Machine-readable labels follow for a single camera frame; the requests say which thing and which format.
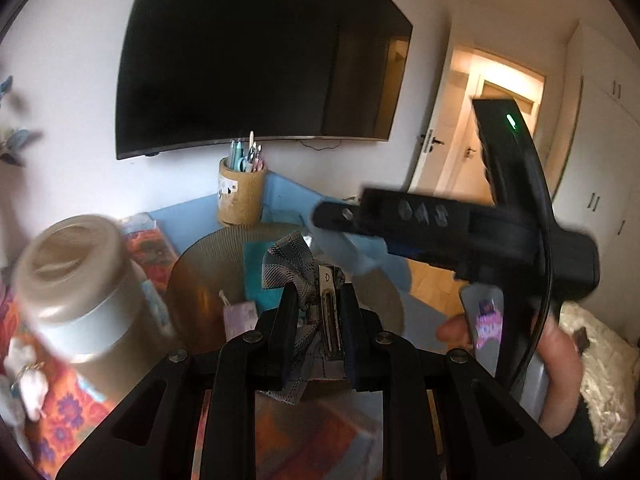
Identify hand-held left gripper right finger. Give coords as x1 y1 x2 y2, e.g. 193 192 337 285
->
341 284 583 480

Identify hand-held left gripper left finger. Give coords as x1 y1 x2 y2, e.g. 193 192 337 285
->
56 284 301 480

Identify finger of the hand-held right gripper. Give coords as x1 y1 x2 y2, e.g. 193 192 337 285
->
312 200 363 236

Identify purple box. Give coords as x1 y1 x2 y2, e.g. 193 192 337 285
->
220 290 258 343

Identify plaid bow hair clip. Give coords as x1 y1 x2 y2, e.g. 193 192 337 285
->
255 230 386 406

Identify person's right hand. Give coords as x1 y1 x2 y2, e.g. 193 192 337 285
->
435 310 586 438

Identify blue table cover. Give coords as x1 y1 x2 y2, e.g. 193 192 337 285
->
147 170 451 321

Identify beige round pen holder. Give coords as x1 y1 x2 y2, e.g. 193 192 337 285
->
217 156 268 227

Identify white door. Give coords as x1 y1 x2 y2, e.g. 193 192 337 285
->
407 72 488 196

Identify bunch of pens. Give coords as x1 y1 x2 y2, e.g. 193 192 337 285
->
229 131 265 173

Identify blue white tissue pack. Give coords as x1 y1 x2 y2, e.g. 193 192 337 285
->
142 280 177 341

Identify white wardrobe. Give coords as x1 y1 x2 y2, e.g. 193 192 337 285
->
550 20 640 281

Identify cream fluffy blanket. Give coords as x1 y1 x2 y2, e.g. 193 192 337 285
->
557 300 640 451

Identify beige lidded canister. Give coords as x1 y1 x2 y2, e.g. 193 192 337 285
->
12 214 173 401

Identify floral woven blanket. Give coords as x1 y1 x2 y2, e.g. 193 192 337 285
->
0 215 383 480

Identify white fluffy ornament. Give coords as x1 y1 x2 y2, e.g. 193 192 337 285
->
0 337 48 426

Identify blue artificial flowers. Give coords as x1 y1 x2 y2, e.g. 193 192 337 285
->
0 75 43 166

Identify black wall television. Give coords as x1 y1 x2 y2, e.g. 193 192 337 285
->
115 0 413 161

